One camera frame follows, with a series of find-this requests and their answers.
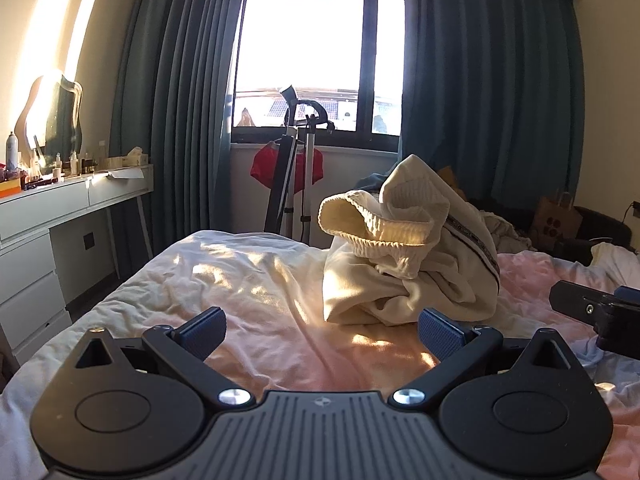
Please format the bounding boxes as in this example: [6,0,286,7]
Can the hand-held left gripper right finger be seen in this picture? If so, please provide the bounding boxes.
[390,307,577,408]

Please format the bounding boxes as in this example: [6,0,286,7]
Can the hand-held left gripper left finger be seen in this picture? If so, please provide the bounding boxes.
[70,306,256,408]

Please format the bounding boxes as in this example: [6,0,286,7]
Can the cream striped pants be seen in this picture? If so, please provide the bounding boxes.
[319,154,501,326]

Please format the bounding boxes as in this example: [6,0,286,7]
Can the pile of clothes and quilt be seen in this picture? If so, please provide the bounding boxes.
[480,207,532,252]

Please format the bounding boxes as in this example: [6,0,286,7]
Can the pink and blue blanket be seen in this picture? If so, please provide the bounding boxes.
[0,230,640,480]

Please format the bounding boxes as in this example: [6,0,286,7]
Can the brown paper bag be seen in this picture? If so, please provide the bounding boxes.
[531,190,583,247]

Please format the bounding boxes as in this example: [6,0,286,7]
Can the mustard yellow garment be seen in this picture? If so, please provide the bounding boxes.
[437,165,468,201]

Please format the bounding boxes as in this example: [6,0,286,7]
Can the teal cloth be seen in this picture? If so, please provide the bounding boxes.
[354,172,396,193]

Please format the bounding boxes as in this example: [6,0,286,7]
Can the red garment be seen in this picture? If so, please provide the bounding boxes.
[250,142,325,193]

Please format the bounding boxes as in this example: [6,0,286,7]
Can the garment steamer stand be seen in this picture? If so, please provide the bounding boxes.
[264,85,336,241]

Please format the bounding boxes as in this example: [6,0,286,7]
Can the white dressing table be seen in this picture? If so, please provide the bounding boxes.
[0,162,153,368]

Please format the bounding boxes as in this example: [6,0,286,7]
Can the row of cosmetic bottles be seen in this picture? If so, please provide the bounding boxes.
[20,147,108,187]

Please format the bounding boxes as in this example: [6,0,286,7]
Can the teal curtain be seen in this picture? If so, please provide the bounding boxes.
[110,0,251,281]
[399,0,586,211]

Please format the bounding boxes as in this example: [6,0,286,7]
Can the wavy edged mirror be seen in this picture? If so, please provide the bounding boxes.
[15,72,83,158]

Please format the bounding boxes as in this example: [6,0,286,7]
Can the dark framed window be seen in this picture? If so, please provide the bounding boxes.
[231,0,407,150]

